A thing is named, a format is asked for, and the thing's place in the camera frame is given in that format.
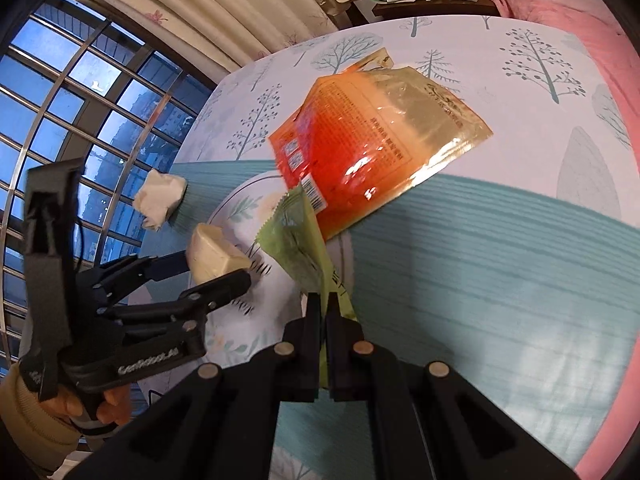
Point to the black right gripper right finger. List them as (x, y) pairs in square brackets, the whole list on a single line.
[(345, 382)]

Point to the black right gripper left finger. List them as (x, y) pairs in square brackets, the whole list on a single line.
[(301, 378)]

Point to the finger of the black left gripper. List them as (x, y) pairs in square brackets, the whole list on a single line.
[(133, 271), (192, 304)]

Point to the beige soap block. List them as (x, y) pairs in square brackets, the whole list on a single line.
[(209, 255)]

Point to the green snack wrapper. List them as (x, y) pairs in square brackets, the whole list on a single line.
[(292, 237)]

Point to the orange gold snack bag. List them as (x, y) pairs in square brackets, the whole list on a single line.
[(366, 135)]

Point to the left hand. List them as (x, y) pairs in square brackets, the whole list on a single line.
[(116, 406)]

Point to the crumpled white tissue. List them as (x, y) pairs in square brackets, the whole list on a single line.
[(158, 198)]

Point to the tree patterned bed cover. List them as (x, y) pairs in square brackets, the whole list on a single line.
[(518, 264)]

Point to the window metal grille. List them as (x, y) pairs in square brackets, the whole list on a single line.
[(80, 81)]

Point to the cream curtain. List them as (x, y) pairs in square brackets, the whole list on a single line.
[(221, 36)]

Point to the wooden nightstand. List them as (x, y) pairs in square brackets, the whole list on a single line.
[(394, 11)]

